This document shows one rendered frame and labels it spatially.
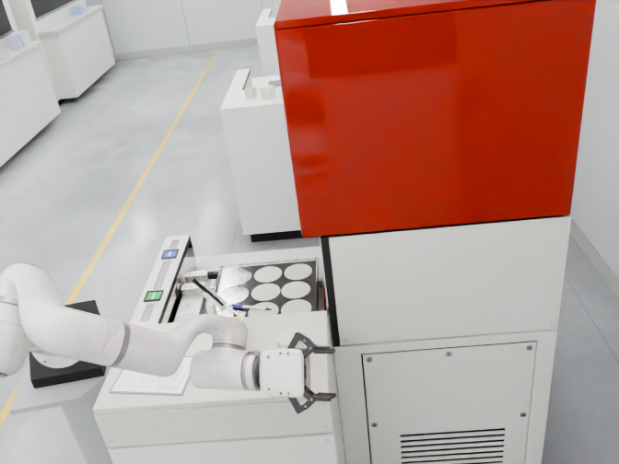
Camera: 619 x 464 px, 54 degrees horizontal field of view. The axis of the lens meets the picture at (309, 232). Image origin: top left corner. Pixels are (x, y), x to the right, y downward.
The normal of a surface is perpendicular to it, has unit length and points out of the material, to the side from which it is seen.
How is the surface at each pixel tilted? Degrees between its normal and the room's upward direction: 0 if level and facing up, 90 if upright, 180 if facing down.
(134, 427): 90
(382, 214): 90
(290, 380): 57
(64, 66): 90
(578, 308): 0
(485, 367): 90
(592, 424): 0
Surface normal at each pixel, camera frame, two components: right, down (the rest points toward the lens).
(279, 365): -0.33, -0.15
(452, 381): -0.01, 0.50
